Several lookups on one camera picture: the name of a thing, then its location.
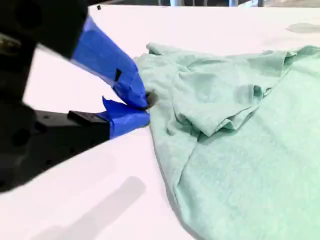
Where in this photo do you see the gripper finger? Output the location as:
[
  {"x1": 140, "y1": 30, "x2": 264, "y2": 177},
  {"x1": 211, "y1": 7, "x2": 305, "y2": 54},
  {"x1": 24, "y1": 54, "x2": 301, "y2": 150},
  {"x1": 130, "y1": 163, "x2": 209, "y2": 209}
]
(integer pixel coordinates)
[
  {"x1": 69, "y1": 17, "x2": 158, "y2": 111},
  {"x1": 67, "y1": 95, "x2": 151, "y2": 140}
]

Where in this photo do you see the pale green T-shirt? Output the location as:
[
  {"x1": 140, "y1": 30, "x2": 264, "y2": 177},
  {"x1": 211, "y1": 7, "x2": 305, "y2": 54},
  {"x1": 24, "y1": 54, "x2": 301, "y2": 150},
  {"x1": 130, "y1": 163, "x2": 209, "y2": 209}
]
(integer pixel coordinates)
[{"x1": 134, "y1": 41, "x2": 320, "y2": 240}]

